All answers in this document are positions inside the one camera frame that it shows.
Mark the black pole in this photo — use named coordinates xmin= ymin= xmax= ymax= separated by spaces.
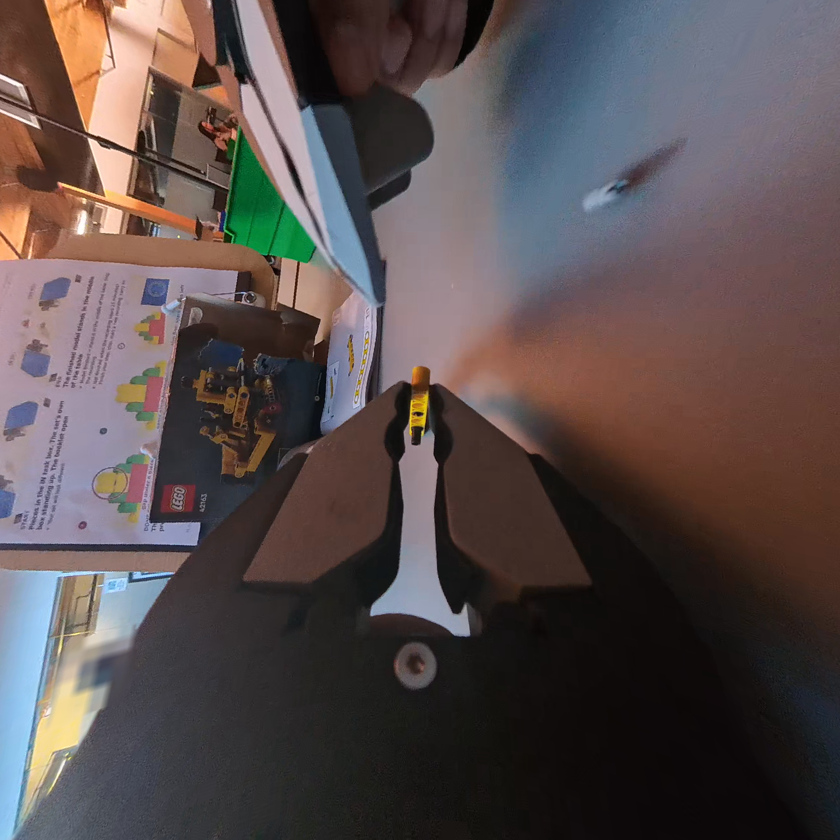
xmin=0 ymin=91 xmax=232 ymax=181

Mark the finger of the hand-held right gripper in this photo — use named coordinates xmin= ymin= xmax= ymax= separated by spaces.
xmin=213 ymin=0 xmax=389 ymax=308

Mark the green plastic bin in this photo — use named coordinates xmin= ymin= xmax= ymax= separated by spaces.
xmin=222 ymin=126 xmax=337 ymax=268

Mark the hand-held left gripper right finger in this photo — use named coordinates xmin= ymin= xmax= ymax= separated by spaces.
xmin=428 ymin=385 xmax=593 ymax=626

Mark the person's right hand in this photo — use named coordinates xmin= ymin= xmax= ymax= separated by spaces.
xmin=307 ymin=0 xmax=475 ymax=101

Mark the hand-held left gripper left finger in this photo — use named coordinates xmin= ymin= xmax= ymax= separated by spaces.
xmin=241 ymin=381 xmax=405 ymax=610

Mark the yellow lego beam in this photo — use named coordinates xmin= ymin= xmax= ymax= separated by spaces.
xmin=409 ymin=365 xmax=433 ymax=447

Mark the open lego instruction booklet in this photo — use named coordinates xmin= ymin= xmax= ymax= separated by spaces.
xmin=320 ymin=290 xmax=383 ymax=435

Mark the black lego set box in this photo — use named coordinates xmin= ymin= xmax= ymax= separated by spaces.
xmin=148 ymin=294 xmax=327 ymax=527

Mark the small grey lego pin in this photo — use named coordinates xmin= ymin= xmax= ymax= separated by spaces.
xmin=581 ymin=178 xmax=630 ymax=214

